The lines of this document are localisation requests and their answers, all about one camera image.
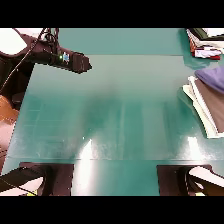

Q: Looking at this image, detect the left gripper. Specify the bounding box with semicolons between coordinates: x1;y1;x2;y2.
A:
67;52;93;75

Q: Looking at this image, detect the blue garment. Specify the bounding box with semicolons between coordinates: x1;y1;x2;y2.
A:
194;66;224;95

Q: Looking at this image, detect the red garment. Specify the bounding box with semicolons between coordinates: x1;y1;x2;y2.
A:
190;39;222;61

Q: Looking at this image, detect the brown garment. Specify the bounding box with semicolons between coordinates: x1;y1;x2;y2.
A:
194;78;224;134

